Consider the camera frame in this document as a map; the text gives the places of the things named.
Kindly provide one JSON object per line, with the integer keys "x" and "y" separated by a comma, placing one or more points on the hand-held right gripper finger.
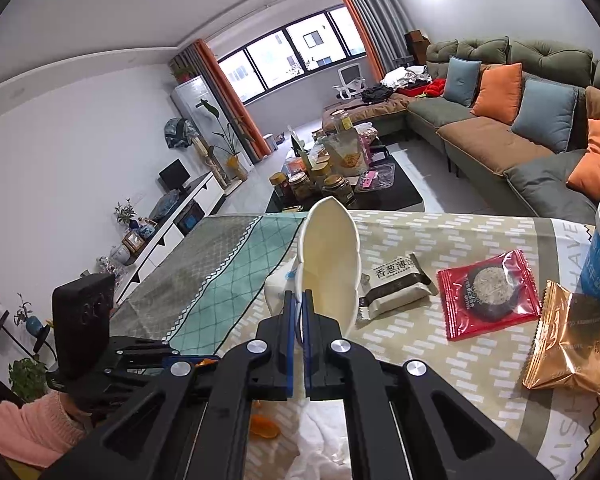
{"x": 293, "y": 345}
{"x": 305, "y": 360}

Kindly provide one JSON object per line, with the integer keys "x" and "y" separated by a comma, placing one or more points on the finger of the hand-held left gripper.
{"x": 140, "y": 345}
{"x": 180, "y": 361}

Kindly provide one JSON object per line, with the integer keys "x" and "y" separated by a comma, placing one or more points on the orange peel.
{"x": 207, "y": 361}
{"x": 264, "y": 425}

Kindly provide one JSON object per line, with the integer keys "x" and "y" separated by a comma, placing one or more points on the white disposable bowl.
{"x": 330, "y": 255}

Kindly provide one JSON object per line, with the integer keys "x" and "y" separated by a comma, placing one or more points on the person's left forearm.
{"x": 25, "y": 427}

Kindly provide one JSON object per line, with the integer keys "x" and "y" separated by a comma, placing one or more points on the plant in blue vase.
{"x": 32, "y": 322}

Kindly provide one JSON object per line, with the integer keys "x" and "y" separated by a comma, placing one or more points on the silver crystal ornament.
{"x": 110, "y": 267}

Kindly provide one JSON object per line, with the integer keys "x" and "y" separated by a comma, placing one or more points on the white ceramic jar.
{"x": 120, "y": 255}

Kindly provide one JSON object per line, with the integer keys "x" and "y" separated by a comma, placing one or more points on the green leafy plant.
{"x": 27, "y": 380}

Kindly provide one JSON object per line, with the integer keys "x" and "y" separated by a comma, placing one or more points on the white black TV cabinet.
{"x": 170, "y": 240}

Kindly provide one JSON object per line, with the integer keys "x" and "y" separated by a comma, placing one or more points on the blue white porcelain jar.
{"x": 147, "y": 229}

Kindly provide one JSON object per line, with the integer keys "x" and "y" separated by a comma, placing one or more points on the leafy branch in vase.
{"x": 126, "y": 215}

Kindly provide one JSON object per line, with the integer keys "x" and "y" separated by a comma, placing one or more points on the grey brown biscuit packet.
{"x": 395, "y": 285}

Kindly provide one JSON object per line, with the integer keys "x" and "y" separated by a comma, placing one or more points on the blue patterned bag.
{"x": 165, "y": 206}

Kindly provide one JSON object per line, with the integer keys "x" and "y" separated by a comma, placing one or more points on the black monitor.
{"x": 175, "y": 175}

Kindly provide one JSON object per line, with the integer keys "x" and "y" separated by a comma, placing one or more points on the black coffee table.
{"x": 400, "y": 195}

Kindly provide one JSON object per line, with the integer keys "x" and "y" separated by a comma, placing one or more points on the pink package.
{"x": 375, "y": 180}

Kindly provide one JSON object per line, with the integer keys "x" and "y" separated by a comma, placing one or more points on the red snack packet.
{"x": 487, "y": 295}

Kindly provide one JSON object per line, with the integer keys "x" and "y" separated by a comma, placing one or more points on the beige floor stand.
{"x": 212, "y": 162}

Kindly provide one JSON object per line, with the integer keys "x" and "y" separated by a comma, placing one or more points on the white orange snack bag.
{"x": 347, "y": 155}

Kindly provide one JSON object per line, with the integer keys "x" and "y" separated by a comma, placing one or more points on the patterned green beige tablecloth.
{"x": 455, "y": 230}

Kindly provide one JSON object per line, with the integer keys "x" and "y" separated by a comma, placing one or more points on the tall plant in yellow vase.
{"x": 232, "y": 155}

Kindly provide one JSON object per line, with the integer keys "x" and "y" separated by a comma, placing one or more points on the small white stool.
{"x": 268, "y": 142}

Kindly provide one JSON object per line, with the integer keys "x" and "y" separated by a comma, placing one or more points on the blue grey hanging jacket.
{"x": 180, "y": 132}

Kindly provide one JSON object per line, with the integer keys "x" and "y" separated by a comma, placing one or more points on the large glass jar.
{"x": 344, "y": 120}

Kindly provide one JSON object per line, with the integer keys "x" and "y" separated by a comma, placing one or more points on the white standing air conditioner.
{"x": 195, "y": 100}

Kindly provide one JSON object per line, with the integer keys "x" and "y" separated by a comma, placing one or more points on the orange grey curtain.
{"x": 375, "y": 15}
{"x": 230, "y": 95}

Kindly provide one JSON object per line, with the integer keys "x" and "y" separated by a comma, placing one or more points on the small green potted plant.
{"x": 181, "y": 74}

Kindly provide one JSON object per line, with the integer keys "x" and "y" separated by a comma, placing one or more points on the black bag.
{"x": 377, "y": 93}

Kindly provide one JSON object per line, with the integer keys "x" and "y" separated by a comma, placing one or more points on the gold snack packet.
{"x": 575, "y": 345}

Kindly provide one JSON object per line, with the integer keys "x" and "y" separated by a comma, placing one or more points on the white office chair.
{"x": 350, "y": 80}

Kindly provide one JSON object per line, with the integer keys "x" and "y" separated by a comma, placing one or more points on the green brown sectional sofa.
{"x": 480, "y": 130}

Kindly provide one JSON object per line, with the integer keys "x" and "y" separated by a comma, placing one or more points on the black framed window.
{"x": 290, "y": 55}

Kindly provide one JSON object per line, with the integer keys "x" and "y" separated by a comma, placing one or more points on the white silver clothing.
{"x": 405, "y": 76}

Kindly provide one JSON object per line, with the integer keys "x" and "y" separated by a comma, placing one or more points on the red cloth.
{"x": 436, "y": 87}

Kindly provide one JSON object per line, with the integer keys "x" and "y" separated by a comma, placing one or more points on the blue cushion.
{"x": 461, "y": 81}
{"x": 545, "y": 115}

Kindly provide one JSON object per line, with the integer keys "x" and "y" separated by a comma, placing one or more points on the orange cushion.
{"x": 497, "y": 92}
{"x": 597, "y": 160}

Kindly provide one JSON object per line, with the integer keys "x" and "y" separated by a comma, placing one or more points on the wooden picture frame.
{"x": 134, "y": 241}

